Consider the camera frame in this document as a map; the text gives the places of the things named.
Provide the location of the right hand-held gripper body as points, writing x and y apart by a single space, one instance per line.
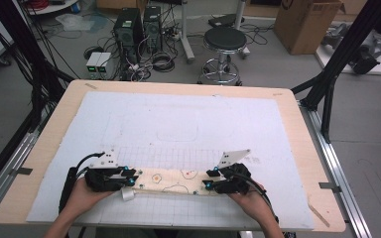
234 180

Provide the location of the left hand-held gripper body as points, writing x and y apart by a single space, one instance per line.
104 178

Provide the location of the cream muslin cloth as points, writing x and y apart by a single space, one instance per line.
172 180

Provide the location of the person's right hand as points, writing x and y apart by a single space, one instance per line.
253 201

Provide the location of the person's left hand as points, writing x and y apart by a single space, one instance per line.
82 198

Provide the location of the white grid mat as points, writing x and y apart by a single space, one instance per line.
178 115

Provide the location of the thin wooden strip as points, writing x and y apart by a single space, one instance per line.
318 211

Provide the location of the white power supply unit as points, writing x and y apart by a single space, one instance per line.
104 64
92 64

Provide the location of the black round stool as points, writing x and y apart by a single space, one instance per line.
224 39

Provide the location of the white table leg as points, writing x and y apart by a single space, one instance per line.
240 20
187 36

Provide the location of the black computer tower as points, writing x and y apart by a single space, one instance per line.
128 28
152 28

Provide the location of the flat black device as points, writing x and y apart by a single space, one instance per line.
225 20

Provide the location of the clear plastic bag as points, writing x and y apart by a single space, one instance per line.
74 22

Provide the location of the brown cardboard box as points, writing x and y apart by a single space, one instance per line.
306 26

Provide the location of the grey machine on white board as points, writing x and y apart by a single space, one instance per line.
360 56

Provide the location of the grey metal bracket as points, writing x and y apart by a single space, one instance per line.
21 171
330 187

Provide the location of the aluminium rail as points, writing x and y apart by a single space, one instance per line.
337 165
6 172

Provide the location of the black metal frame stand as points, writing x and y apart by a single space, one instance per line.
340 56
20 49

